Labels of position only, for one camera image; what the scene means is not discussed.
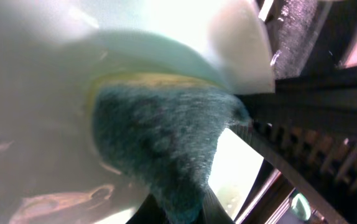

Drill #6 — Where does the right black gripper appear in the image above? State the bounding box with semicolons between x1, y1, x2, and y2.
237;67;357;223

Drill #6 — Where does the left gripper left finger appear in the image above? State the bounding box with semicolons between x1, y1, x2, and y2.
126;194;169;224

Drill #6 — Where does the green scouring sponge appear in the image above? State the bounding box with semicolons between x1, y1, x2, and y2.
88;73;250;223

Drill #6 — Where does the pale green plate front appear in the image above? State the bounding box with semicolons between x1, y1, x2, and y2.
0;0;275;223

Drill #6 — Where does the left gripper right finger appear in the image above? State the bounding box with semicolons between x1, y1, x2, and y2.
200;187;234;224

